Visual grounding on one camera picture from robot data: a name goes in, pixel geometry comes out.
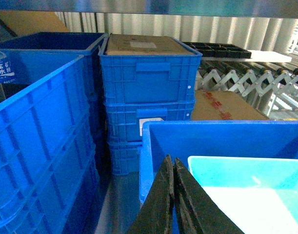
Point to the bottom stacked blue crate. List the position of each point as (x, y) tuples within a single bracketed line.
[(124, 157)]

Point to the expandable roller conveyor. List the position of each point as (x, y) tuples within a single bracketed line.
[(268, 83)]

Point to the clear water bottle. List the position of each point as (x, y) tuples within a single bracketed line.
[(7, 74)]

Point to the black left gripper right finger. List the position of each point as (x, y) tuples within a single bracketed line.
[(196, 212)]

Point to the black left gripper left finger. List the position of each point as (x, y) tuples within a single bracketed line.
[(156, 214)]

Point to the brown cardboard sheet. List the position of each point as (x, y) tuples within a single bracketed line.
[(144, 45)]

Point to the turquoise plastic bin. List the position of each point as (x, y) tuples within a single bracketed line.
[(260, 195)]

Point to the large blue crate below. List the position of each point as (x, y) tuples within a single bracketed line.
[(182, 139)]

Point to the blue crate with cardboard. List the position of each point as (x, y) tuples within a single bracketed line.
[(142, 79)]

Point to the brown cardboard box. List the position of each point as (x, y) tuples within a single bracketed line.
[(223, 105)]

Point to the black compartment tray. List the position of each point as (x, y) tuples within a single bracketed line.
[(220, 50)]

